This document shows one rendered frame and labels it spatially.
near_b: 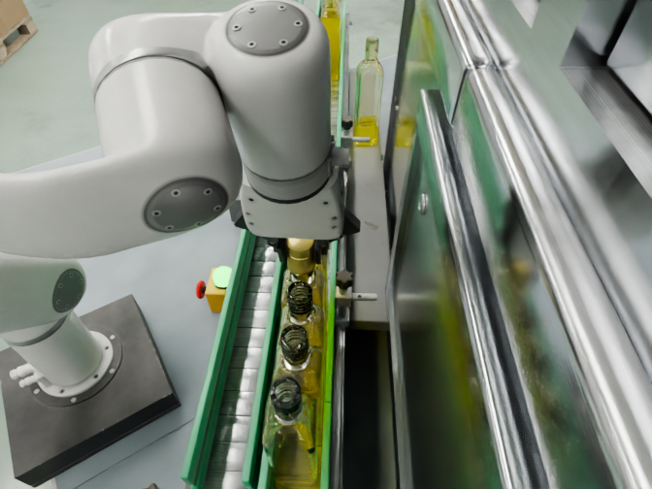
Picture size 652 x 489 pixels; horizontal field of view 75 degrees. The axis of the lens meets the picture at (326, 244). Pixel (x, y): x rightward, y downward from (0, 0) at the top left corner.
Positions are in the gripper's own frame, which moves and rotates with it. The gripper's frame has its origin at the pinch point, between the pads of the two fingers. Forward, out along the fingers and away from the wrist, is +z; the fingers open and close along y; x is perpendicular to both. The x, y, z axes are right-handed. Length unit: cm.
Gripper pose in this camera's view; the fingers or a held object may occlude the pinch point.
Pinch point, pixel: (300, 244)
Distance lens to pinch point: 50.5
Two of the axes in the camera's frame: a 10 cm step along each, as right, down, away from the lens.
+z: 0.2, 4.5, 8.9
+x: -0.6, 8.9, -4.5
